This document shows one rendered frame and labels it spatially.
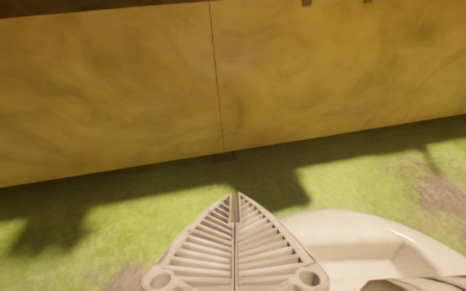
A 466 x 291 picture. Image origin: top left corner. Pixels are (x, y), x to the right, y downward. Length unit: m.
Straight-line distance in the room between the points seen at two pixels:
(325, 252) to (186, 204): 0.60
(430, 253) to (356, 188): 0.55
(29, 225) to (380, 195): 1.59
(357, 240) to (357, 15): 0.67
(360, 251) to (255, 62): 0.61
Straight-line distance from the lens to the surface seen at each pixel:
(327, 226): 0.47
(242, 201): 0.17
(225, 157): 0.99
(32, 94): 0.87
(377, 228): 0.52
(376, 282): 0.23
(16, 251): 1.19
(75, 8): 0.68
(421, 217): 1.12
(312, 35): 0.74
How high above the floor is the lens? 0.76
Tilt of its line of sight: 45 degrees down
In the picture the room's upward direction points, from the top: 3 degrees counter-clockwise
